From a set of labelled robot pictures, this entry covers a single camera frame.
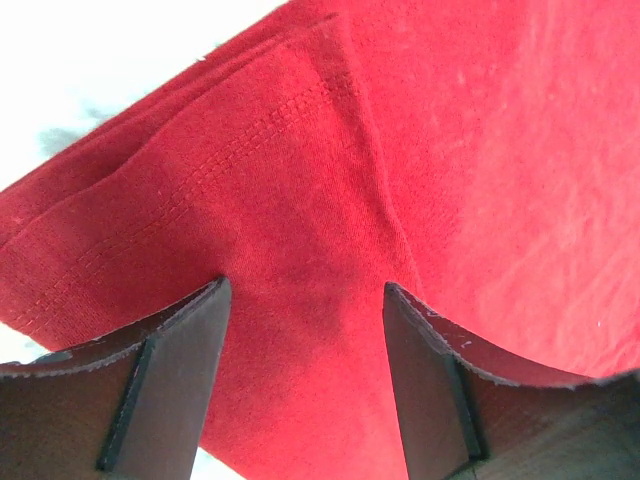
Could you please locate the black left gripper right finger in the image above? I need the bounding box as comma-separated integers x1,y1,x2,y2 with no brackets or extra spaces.
383,283,639,479

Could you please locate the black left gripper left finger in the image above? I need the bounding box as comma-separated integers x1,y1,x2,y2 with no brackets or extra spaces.
1,278,231,479

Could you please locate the red t shirt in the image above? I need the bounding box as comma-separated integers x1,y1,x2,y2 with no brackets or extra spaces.
1,1,639,479

